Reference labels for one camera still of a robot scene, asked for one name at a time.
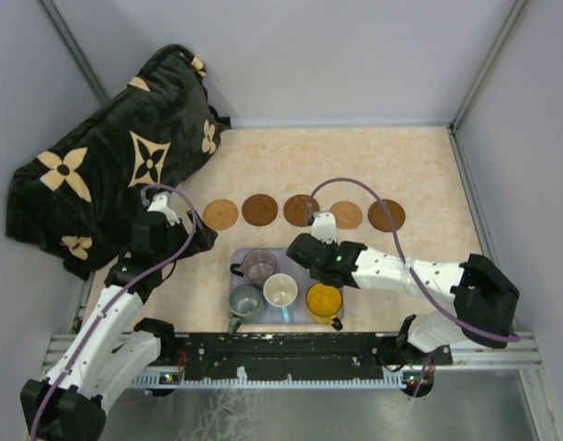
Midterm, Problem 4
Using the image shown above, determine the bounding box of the yellow glass mug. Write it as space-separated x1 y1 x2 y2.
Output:
306 283 343 331

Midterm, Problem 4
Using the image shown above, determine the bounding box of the woven rattan coaster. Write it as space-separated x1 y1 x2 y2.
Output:
330 200 363 230
203 198 239 231

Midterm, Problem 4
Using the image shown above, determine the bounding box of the dark wooden coaster top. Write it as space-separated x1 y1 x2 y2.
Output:
284 194 320 227

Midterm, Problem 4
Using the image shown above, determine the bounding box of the dark wooden coaster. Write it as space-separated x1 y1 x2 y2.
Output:
242 194 278 227
284 194 320 227
367 199 406 232

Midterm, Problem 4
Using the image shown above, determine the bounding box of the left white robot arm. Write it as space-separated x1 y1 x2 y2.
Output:
20 209 218 440

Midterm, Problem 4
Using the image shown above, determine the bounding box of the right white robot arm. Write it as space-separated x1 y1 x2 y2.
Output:
287 233 521 364

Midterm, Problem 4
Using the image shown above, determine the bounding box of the lavender plastic tray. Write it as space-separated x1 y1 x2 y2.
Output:
227 248 343 334

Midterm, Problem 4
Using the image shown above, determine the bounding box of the purple glass mug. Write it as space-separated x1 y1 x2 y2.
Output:
230 249 276 283

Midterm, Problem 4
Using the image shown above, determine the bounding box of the black floral plush blanket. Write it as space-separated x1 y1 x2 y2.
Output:
5 44 231 278

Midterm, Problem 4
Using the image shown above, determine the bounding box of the grey green mug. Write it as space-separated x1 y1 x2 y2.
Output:
227 285 266 334

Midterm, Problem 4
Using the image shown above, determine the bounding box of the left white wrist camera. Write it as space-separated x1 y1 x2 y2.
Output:
146 192 183 226

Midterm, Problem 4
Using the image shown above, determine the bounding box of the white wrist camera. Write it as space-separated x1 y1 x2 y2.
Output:
146 192 183 226
310 211 338 244

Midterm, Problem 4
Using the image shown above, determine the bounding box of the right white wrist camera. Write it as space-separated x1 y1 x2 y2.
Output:
310 211 338 244

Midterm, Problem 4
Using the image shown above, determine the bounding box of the white mug blue handle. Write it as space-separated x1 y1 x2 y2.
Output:
263 273 298 324

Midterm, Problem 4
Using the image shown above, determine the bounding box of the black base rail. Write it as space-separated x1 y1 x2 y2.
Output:
151 332 428 381

